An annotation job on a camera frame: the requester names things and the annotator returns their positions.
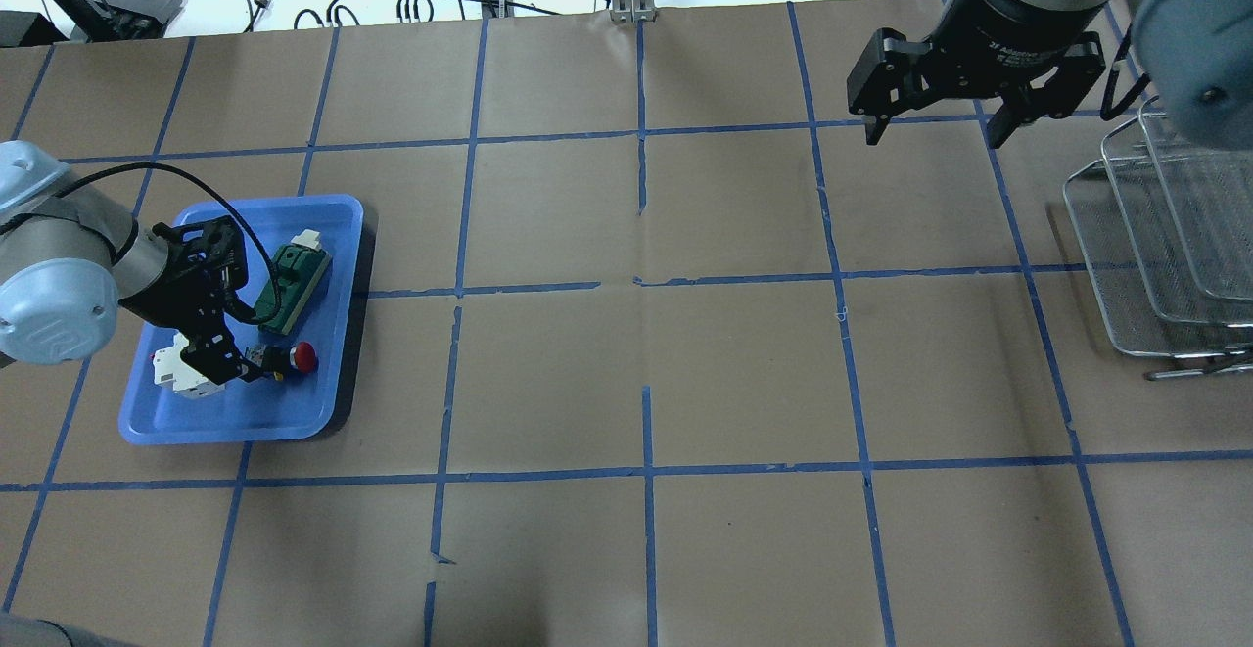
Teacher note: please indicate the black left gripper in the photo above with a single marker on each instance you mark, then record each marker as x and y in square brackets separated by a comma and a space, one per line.
[167, 287]

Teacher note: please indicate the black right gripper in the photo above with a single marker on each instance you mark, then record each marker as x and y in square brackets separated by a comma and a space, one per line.
[998, 38]

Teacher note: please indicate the red mushroom push button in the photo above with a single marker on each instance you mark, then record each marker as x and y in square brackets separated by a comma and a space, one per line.
[279, 362]

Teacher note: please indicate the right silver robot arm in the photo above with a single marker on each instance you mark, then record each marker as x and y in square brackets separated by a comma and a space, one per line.
[1196, 54]

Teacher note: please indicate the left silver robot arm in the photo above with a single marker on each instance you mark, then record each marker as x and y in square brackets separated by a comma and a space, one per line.
[72, 258]

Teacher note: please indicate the white grey circuit breaker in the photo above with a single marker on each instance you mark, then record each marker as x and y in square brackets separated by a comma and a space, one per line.
[171, 372]

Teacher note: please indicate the blue plastic tray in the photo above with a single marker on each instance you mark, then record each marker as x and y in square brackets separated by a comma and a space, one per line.
[332, 321]

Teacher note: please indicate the grey hub box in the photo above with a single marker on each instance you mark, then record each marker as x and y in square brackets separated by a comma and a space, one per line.
[138, 19]

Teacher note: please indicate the green electrical switch module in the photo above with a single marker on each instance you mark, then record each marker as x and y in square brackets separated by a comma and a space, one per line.
[300, 264]

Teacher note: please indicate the wire mesh shelf rack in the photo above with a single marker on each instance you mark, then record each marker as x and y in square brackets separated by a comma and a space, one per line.
[1165, 230]

